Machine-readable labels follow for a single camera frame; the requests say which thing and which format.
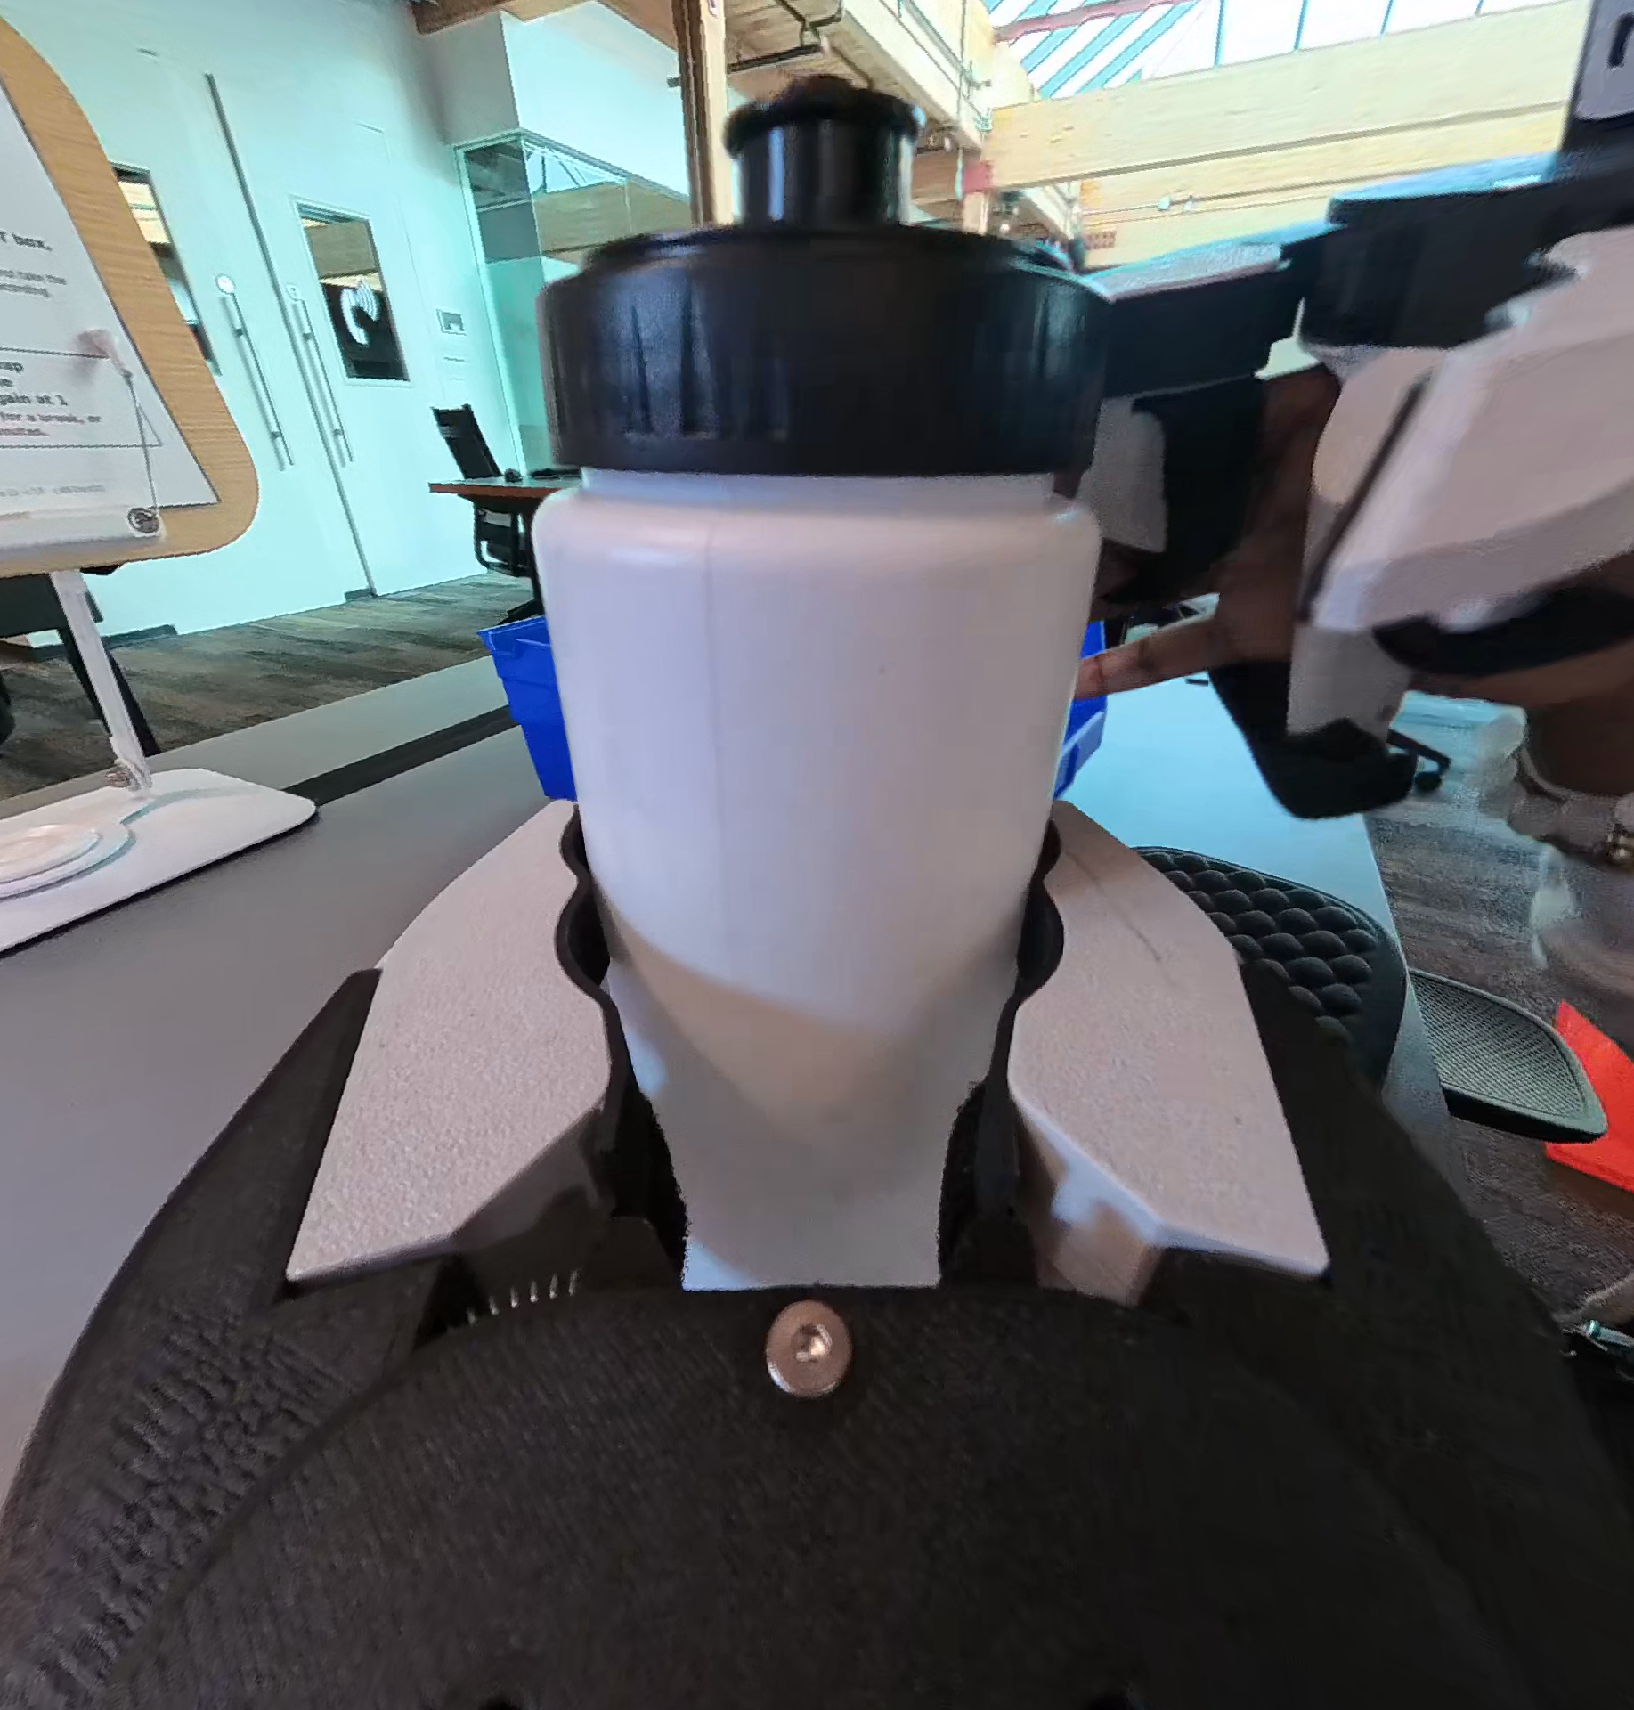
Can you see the person's right hand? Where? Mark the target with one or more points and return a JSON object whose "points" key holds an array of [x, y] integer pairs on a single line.
{"points": [[1259, 574]]}

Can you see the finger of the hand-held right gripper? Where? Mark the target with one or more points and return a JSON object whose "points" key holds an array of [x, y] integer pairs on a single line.
{"points": [[1192, 320], [1135, 473]]}

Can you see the wooden desk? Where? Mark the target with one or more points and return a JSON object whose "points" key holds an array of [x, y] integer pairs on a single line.
{"points": [[497, 484]]}

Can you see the black bottle lid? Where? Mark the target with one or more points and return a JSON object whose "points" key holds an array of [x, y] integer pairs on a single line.
{"points": [[818, 360]]}

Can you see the wooden pillar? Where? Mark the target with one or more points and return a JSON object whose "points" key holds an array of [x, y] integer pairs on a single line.
{"points": [[702, 106]]}

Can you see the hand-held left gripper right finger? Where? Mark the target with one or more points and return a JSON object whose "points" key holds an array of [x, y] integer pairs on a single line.
{"points": [[1152, 1068]]}

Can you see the white plastic bottle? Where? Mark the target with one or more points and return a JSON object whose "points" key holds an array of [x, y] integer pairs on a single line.
{"points": [[818, 748]]}

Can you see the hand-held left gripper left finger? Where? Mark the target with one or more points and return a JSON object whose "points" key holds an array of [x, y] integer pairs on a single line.
{"points": [[471, 1068]]}

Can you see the wooden sign board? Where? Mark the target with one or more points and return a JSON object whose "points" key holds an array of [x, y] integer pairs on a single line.
{"points": [[190, 400]]}

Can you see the blue plastic bin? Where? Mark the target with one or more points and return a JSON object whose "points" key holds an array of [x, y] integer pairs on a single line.
{"points": [[524, 694]]}

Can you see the white door with window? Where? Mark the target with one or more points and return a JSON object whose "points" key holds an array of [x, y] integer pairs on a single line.
{"points": [[417, 507], [257, 133]]}

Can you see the orange sheet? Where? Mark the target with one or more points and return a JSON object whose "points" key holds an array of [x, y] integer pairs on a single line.
{"points": [[1618, 1122]]}

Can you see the black dimpled cushion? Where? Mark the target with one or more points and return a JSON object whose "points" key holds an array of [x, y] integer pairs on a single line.
{"points": [[1284, 935]]}

